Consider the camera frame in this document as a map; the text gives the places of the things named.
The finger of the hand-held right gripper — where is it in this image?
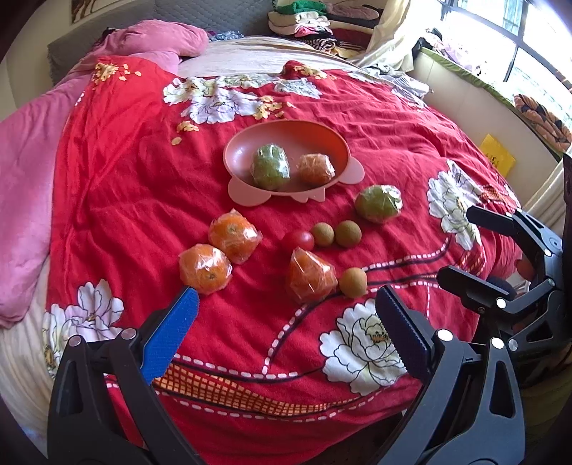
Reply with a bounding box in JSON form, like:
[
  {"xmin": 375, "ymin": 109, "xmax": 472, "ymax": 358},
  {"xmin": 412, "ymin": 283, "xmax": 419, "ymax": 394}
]
[
  {"xmin": 437, "ymin": 265, "xmax": 563, "ymax": 334},
  {"xmin": 466, "ymin": 205, "xmax": 564, "ymax": 282}
]

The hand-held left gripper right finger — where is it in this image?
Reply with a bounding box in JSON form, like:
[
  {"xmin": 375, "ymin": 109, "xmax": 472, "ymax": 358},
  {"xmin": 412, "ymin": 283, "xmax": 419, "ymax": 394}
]
[{"xmin": 374, "ymin": 285, "xmax": 526, "ymax": 465}]

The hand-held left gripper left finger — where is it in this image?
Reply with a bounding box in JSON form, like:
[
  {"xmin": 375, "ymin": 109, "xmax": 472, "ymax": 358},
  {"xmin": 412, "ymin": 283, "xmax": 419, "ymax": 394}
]
[{"xmin": 47, "ymin": 286, "xmax": 206, "ymax": 465}]

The brown longan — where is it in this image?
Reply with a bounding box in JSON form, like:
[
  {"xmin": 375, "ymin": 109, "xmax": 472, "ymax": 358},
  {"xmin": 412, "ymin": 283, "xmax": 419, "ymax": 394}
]
[
  {"xmin": 334, "ymin": 220, "xmax": 363, "ymax": 248},
  {"xmin": 338, "ymin": 267, "xmax": 368, "ymax": 298},
  {"xmin": 310, "ymin": 222, "xmax": 336, "ymax": 248}
]

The plastic-wrapped orange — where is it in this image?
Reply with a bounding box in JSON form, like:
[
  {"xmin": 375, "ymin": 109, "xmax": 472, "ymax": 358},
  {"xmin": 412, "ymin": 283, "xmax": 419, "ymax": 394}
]
[
  {"xmin": 178, "ymin": 244, "xmax": 234, "ymax": 296},
  {"xmin": 296, "ymin": 153, "xmax": 336, "ymax": 187},
  {"xmin": 208, "ymin": 208, "xmax": 263, "ymax": 264},
  {"xmin": 286, "ymin": 248, "xmax": 339, "ymax": 305}
]

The pink bowl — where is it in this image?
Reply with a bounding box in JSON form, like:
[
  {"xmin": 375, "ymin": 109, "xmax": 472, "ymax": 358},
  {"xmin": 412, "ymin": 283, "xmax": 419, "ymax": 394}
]
[{"xmin": 222, "ymin": 120, "xmax": 364, "ymax": 207}]

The yellow paper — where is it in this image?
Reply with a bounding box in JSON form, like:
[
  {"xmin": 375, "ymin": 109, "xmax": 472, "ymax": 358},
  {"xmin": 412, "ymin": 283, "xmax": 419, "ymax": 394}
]
[{"xmin": 479, "ymin": 133, "xmax": 517, "ymax": 177}]

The brown orange striped cloth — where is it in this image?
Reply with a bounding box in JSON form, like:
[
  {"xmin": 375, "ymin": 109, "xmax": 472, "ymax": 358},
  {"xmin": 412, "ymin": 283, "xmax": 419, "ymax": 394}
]
[{"xmin": 514, "ymin": 94, "xmax": 572, "ymax": 155}]

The plastic-wrapped green citrus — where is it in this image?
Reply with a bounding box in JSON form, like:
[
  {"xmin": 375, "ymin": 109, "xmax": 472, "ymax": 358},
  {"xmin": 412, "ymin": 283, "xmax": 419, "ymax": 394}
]
[
  {"xmin": 249, "ymin": 143, "xmax": 292, "ymax": 191},
  {"xmin": 354, "ymin": 185, "xmax": 404, "ymax": 224}
]

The green-edged window ledge cushion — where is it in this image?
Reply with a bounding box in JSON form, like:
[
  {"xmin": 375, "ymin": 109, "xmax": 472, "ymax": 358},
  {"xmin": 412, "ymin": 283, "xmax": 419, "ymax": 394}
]
[{"xmin": 420, "ymin": 47, "xmax": 564, "ymax": 157}]

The red tomato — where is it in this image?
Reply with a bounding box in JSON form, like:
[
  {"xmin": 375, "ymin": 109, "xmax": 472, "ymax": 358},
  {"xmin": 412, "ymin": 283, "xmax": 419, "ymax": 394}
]
[{"xmin": 281, "ymin": 229, "xmax": 316, "ymax": 253}]

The cream ribbed mattress pad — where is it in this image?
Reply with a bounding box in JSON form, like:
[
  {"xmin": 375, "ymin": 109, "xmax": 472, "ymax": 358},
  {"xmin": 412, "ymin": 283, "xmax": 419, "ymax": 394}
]
[{"xmin": 0, "ymin": 255, "xmax": 59, "ymax": 425}]

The red floral blanket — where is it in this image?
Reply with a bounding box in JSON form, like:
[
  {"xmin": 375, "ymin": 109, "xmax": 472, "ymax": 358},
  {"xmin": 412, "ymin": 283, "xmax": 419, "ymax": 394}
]
[{"xmin": 42, "ymin": 58, "xmax": 526, "ymax": 465}]

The grey striped cloth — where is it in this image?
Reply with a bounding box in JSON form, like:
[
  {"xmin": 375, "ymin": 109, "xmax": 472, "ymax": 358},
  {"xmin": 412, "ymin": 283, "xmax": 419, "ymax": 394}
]
[{"xmin": 371, "ymin": 67, "xmax": 432, "ymax": 97}]

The clothes heap on ledge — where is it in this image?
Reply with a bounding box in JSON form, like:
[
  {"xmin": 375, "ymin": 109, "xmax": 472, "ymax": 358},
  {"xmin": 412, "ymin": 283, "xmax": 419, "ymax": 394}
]
[{"xmin": 415, "ymin": 29, "xmax": 488, "ymax": 72}]

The window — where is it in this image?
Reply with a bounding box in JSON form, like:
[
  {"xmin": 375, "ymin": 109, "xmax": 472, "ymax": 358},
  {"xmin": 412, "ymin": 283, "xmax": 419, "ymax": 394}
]
[{"xmin": 440, "ymin": 0, "xmax": 572, "ymax": 108}]

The cream curtain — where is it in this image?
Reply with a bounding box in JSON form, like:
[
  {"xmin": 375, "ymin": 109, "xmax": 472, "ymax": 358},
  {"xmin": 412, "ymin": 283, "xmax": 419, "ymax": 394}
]
[{"xmin": 353, "ymin": 0, "xmax": 441, "ymax": 72}]

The pink quilt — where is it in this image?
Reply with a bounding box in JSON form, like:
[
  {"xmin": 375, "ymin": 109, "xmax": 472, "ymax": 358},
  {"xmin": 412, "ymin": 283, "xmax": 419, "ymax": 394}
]
[{"xmin": 0, "ymin": 20, "xmax": 210, "ymax": 329}]

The pile of folded clothes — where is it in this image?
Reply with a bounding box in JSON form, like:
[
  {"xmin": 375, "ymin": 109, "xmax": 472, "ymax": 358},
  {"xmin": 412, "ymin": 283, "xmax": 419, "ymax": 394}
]
[{"xmin": 267, "ymin": 0, "xmax": 389, "ymax": 59}]

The beige bed sheet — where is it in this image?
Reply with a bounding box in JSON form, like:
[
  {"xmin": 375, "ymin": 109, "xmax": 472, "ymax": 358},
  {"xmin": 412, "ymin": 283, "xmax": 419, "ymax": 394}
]
[{"xmin": 176, "ymin": 36, "xmax": 358, "ymax": 79}]

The pink pillow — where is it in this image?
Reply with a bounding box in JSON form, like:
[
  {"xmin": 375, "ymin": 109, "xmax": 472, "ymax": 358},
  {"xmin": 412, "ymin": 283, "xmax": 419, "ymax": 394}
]
[{"xmin": 47, "ymin": 0, "xmax": 278, "ymax": 85}]

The wall picture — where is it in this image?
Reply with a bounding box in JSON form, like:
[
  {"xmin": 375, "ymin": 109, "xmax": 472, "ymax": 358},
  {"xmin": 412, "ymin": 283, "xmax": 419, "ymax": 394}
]
[{"xmin": 71, "ymin": 0, "xmax": 157, "ymax": 23}]

